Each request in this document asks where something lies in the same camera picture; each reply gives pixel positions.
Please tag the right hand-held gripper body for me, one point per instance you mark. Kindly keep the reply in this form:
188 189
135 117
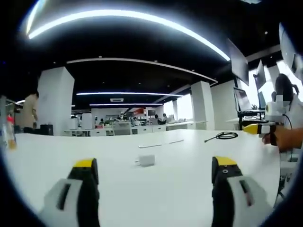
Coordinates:
273 112

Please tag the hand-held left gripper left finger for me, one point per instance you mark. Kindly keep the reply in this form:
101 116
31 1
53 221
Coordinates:
82 189

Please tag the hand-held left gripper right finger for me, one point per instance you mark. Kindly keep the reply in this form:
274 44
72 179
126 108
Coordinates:
225 189

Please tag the white charger adapter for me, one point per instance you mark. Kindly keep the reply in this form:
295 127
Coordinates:
146 160

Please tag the white desk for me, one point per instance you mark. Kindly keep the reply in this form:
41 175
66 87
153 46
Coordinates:
154 194

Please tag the person's right hand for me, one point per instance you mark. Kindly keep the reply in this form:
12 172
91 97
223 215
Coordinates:
268 138

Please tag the black laptop stand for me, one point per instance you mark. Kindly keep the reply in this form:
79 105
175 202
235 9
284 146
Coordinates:
251 116

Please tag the person's white shirt torso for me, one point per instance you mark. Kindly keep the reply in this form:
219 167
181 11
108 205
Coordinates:
296 111

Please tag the open laptop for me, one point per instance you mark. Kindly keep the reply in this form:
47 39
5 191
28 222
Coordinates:
243 100

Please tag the small dark monitor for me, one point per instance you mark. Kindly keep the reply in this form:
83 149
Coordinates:
260 75

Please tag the large dark monitor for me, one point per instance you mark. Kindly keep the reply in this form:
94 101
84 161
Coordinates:
239 63

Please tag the white curved panel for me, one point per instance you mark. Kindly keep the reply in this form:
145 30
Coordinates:
287 47

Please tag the black box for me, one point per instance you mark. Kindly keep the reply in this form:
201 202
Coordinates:
47 130

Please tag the long white flat strip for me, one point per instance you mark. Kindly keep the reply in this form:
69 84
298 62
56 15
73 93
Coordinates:
150 145

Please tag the orange drink bottle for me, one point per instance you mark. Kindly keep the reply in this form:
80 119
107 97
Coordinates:
10 134

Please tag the row of white office desks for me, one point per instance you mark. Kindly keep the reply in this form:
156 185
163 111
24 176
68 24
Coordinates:
151 128

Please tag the long curved ceiling light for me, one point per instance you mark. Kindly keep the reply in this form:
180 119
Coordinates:
123 14

